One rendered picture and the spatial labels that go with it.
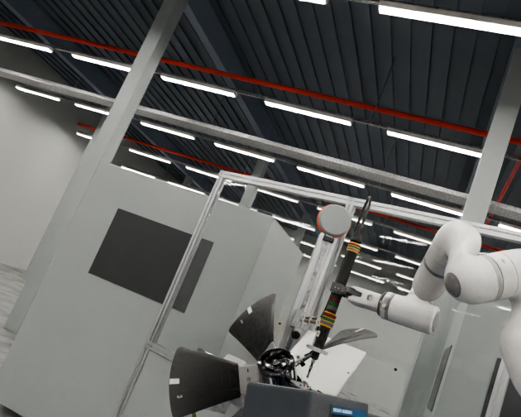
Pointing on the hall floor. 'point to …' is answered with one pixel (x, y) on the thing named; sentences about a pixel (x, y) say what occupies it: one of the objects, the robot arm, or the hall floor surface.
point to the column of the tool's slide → (307, 287)
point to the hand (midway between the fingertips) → (339, 289)
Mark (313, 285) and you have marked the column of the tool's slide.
